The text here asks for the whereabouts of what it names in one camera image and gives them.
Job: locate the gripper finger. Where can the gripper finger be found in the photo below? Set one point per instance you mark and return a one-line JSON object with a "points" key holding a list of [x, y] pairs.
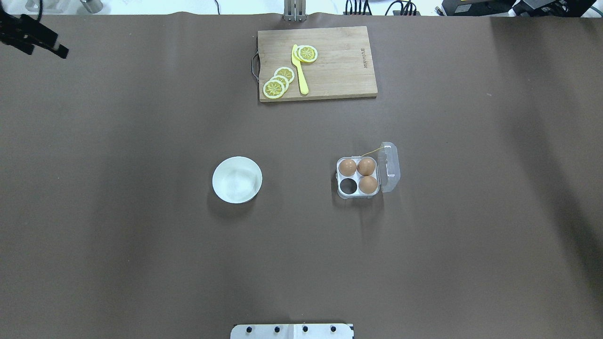
{"points": [[60, 51]]}

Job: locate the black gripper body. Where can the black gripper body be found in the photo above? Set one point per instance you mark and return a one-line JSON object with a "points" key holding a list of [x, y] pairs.
{"points": [[29, 36]]}

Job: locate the brown egg from bowl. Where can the brown egg from bowl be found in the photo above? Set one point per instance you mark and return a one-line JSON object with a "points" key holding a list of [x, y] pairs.
{"points": [[366, 166]]}

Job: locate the brown egg in box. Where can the brown egg in box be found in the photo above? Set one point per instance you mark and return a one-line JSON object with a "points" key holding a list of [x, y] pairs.
{"points": [[368, 184], [347, 167]]}

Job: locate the clear plastic egg box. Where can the clear plastic egg box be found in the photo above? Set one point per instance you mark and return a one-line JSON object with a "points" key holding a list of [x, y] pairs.
{"points": [[387, 172]]}

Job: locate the small steel cup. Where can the small steel cup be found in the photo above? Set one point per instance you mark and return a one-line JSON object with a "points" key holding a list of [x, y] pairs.
{"points": [[92, 6]]}

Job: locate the lemon slice toy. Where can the lemon slice toy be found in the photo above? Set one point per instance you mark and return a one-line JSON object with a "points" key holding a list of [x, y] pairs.
{"points": [[286, 72], [273, 89], [283, 80], [295, 55], [306, 53]]}

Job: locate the white ceramic bowl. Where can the white ceramic bowl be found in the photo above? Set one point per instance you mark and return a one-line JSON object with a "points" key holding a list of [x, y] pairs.
{"points": [[237, 180]]}

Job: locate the yellow plastic knife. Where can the yellow plastic knife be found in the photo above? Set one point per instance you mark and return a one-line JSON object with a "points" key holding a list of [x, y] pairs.
{"points": [[303, 86]]}

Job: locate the wooden cutting board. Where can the wooden cutting board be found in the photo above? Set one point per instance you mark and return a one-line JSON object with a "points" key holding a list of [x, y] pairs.
{"points": [[344, 67]]}

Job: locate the black power strip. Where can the black power strip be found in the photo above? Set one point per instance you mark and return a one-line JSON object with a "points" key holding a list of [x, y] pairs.
{"points": [[380, 7]]}

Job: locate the aluminium frame post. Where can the aluminium frame post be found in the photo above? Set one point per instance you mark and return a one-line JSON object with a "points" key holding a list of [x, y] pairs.
{"points": [[295, 11]]}

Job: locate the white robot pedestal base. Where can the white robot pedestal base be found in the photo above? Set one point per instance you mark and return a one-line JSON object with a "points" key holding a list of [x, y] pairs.
{"points": [[293, 331]]}

